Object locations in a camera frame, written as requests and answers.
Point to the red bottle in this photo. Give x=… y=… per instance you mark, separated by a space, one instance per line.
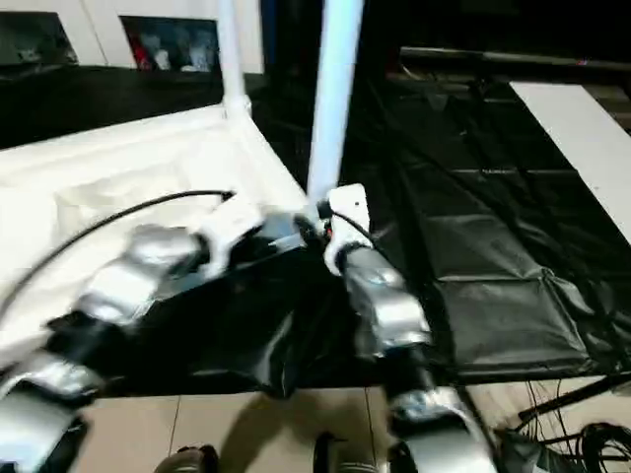
x=141 y=54

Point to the dark metal bar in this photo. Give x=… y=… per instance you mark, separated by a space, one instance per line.
x=517 y=56

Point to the white glass door cabinet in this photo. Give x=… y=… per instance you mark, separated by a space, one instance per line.
x=98 y=29

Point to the white flat board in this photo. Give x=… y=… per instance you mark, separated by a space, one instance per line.
x=577 y=143

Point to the black device box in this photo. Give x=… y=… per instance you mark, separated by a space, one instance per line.
x=525 y=451

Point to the white blue patterned container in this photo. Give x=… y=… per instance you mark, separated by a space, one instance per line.
x=197 y=51

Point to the dark left robot foot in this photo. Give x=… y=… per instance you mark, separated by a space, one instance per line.
x=189 y=460

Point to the black work mat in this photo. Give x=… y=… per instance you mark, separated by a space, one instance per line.
x=468 y=222

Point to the white plastic table top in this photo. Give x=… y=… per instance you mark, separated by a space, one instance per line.
x=123 y=172

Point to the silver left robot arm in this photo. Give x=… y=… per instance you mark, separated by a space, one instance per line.
x=123 y=286

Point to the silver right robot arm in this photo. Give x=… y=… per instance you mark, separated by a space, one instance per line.
x=394 y=305

